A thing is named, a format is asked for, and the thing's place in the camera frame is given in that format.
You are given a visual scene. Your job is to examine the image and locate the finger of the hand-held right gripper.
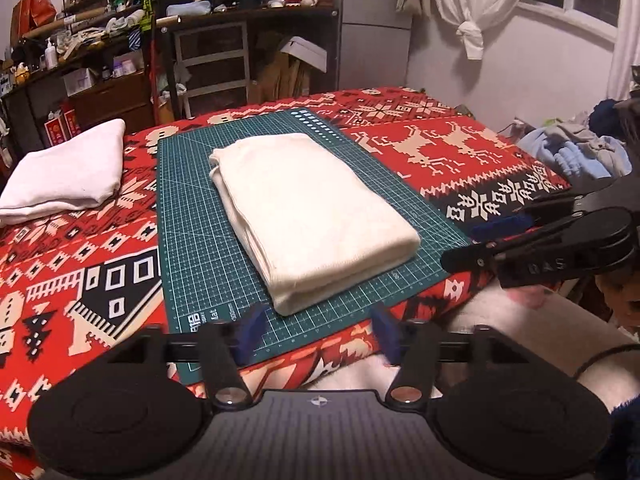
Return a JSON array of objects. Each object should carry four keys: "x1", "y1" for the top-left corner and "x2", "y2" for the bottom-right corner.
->
[
  {"x1": 470, "y1": 185, "x2": 608, "y2": 242},
  {"x1": 440, "y1": 212, "x2": 601, "y2": 273}
]

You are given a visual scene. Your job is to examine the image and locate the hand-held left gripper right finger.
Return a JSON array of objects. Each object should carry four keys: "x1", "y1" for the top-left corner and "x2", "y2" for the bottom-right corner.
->
[{"x1": 370, "y1": 302, "x2": 534, "y2": 409}]

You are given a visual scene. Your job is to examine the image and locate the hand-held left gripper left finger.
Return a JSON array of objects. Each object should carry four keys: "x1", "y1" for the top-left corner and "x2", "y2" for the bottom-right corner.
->
[{"x1": 106, "y1": 302, "x2": 269, "y2": 411}]

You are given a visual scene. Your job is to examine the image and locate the cream knit sweater vest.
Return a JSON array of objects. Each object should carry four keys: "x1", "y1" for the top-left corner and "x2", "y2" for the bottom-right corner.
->
[{"x1": 209, "y1": 132, "x2": 421, "y2": 317}]

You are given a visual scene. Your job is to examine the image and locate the light blue clothes pile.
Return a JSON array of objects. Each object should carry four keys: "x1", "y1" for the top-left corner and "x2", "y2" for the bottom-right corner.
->
[{"x1": 522, "y1": 125, "x2": 631, "y2": 181}]

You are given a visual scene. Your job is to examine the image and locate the white fleece blanket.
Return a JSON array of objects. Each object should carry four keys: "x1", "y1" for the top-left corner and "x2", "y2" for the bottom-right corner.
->
[{"x1": 300, "y1": 280, "x2": 640, "y2": 411}]

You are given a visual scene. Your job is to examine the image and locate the navy knit garment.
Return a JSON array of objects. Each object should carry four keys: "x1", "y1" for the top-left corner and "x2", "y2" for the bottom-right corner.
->
[{"x1": 587, "y1": 97, "x2": 633, "y2": 133}]

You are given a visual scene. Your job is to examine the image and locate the green cutting mat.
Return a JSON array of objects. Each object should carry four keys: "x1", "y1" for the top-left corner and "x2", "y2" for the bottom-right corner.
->
[{"x1": 157, "y1": 107, "x2": 473, "y2": 386}]

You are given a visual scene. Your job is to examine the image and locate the white curtain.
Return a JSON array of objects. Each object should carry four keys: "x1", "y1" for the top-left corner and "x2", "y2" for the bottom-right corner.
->
[
  {"x1": 430, "y1": 0, "x2": 541, "y2": 61},
  {"x1": 607, "y1": 25, "x2": 640, "y2": 103}
]

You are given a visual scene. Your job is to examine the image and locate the red patterned blanket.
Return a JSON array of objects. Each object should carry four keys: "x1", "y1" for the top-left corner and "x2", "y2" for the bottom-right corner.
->
[{"x1": 0, "y1": 85, "x2": 573, "y2": 466}]

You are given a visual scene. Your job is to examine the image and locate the silver refrigerator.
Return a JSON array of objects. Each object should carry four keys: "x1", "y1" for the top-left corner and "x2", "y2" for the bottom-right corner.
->
[{"x1": 340, "y1": 0, "x2": 416, "y2": 93}]

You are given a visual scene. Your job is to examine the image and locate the white folded garment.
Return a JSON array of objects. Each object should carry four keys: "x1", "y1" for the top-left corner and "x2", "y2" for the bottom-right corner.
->
[{"x1": 0, "y1": 119, "x2": 126, "y2": 226}]

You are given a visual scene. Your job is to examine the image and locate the flattened cardboard boxes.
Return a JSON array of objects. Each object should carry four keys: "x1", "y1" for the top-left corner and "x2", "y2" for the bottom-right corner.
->
[{"x1": 252, "y1": 45, "x2": 313, "y2": 103}]

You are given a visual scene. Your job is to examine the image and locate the white cardboard box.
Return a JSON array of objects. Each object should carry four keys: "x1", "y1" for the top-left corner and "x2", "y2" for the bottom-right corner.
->
[{"x1": 280, "y1": 35, "x2": 328, "y2": 73}]

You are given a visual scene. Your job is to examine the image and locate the wooden drawer cabinet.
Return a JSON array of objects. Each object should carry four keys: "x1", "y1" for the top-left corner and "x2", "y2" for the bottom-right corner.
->
[{"x1": 67, "y1": 70, "x2": 156, "y2": 133}]

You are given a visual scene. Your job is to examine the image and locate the red carton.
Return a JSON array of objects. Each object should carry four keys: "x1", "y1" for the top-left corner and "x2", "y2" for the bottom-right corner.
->
[
  {"x1": 62, "y1": 105, "x2": 81, "y2": 138},
  {"x1": 44, "y1": 112, "x2": 66, "y2": 146}
]

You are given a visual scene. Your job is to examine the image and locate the small white box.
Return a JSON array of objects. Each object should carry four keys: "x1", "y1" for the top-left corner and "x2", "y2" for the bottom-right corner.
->
[{"x1": 62, "y1": 67, "x2": 98, "y2": 96}]

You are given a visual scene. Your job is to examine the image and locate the light blue pouch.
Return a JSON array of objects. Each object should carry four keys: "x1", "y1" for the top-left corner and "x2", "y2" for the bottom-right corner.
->
[{"x1": 165, "y1": 0, "x2": 213, "y2": 18}]

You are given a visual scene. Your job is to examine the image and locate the brown cardboard tube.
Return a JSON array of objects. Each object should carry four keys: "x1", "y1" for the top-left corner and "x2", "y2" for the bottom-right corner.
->
[{"x1": 20, "y1": 7, "x2": 146, "y2": 41}]

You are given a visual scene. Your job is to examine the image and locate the red paper bag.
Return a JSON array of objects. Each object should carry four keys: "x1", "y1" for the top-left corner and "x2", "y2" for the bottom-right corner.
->
[{"x1": 10, "y1": 0, "x2": 58, "y2": 38}]

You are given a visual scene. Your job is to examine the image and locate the black cable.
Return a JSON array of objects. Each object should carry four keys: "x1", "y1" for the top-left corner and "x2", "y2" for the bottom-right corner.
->
[{"x1": 570, "y1": 340, "x2": 640, "y2": 386}]

